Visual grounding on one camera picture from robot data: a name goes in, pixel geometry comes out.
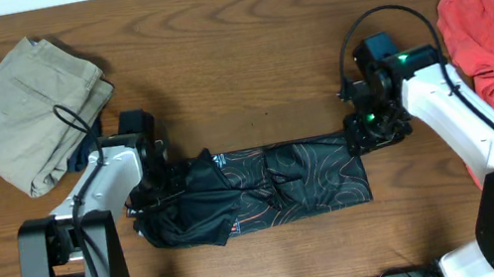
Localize black printed sports jersey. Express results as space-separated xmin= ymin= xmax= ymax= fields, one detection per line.
xmin=126 ymin=132 xmax=373 ymax=248

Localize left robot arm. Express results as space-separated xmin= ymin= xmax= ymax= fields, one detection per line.
xmin=17 ymin=109 xmax=184 ymax=277

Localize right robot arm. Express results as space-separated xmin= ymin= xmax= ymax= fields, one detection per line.
xmin=342 ymin=32 xmax=494 ymax=277

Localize folded navy garment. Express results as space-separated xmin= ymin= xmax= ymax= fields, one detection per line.
xmin=0 ymin=114 xmax=110 ymax=187

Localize folded khaki trousers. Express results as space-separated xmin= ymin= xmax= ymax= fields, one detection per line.
xmin=0 ymin=38 xmax=114 ymax=198

